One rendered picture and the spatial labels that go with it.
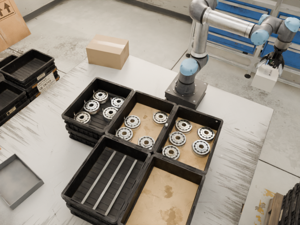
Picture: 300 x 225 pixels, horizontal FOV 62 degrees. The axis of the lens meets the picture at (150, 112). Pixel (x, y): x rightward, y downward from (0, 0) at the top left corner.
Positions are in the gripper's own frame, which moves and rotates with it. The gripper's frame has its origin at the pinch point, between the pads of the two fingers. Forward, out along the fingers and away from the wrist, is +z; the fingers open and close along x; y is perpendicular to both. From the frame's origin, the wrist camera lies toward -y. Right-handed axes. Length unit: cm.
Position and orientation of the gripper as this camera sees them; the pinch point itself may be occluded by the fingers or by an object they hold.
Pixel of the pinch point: (267, 72)
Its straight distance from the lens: 172.8
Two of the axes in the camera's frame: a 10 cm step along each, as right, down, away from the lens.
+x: 8.7, 3.9, -3.0
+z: -0.4, 6.5, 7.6
